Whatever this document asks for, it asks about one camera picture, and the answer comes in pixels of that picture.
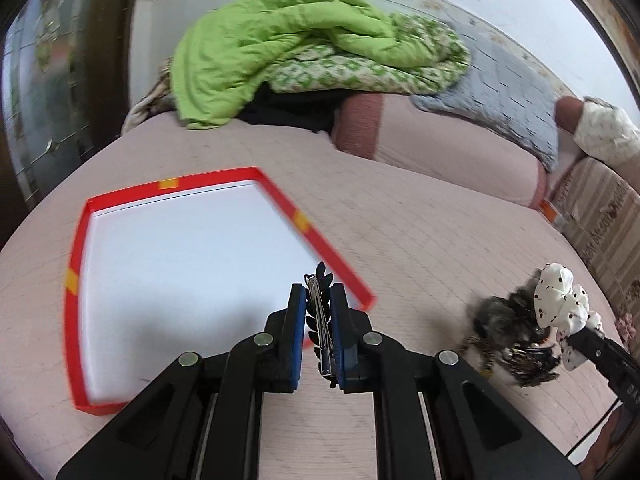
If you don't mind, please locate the white cherry print scrunchie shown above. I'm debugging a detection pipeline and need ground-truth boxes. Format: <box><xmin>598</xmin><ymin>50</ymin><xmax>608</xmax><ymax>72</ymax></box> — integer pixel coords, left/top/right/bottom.
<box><xmin>534</xmin><ymin>263</ymin><xmax>604</xmax><ymax>372</ymax></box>

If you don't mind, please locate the black leaf hair clip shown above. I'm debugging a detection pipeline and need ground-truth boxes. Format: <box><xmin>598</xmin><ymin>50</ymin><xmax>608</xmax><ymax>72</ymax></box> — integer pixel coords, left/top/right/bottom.
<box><xmin>304</xmin><ymin>261</ymin><xmax>337</xmax><ymax>388</ymax></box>

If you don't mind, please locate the black beaded hair accessory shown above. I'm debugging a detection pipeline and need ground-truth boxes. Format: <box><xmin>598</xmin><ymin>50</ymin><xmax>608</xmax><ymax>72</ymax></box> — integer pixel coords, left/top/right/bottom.
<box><xmin>497</xmin><ymin>328</ymin><xmax>561</xmax><ymax>387</ymax></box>

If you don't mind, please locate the red tray with white base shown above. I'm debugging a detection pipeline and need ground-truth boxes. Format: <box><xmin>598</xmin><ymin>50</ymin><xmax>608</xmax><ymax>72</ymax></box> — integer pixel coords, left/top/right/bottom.
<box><xmin>63</xmin><ymin>167</ymin><xmax>375</xmax><ymax>415</ymax></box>

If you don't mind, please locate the patterned bed headboard side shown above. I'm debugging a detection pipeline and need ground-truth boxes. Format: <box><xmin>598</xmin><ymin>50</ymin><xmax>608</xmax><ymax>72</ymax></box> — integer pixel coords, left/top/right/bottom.
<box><xmin>538</xmin><ymin>157</ymin><xmax>639</xmax><ymax>358</ymax></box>

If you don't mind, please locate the pink bolster with maroon ends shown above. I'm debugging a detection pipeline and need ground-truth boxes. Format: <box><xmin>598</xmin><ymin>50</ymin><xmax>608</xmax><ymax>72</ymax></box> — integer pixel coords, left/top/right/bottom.
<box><xmin>332</xmin><ymin>93</ymin><xmax>547</xmax><ymax>209</ymax></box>

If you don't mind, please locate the green white patterned blanket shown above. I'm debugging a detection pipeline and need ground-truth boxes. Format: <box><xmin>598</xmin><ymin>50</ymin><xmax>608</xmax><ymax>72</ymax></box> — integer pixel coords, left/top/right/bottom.
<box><xmin>266</xmin><ymin>13</ymin><xmax>471</xmax><ymax>96</ymax></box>

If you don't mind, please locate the grey quilted pillow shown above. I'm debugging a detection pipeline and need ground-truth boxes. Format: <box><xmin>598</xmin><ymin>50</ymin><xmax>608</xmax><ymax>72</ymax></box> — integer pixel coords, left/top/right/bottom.
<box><xmin>410</xmin><ymin>26</ymin><xmax>559</xmax><ymax>172</ymax></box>

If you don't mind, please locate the bright green quilt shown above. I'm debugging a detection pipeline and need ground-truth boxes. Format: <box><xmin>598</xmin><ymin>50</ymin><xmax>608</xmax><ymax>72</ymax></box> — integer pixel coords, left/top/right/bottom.
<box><xmin>169</xmin><ymin>0</ymin><xmax>402</xmax><ymax>130</ymax></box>

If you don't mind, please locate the wooden glass panel door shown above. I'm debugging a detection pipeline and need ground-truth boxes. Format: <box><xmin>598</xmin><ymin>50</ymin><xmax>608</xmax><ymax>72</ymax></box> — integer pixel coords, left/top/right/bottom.
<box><xmin>1</xmin><ymin>0</ymin><xmax>134</xmax><ymax>242</ymax></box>

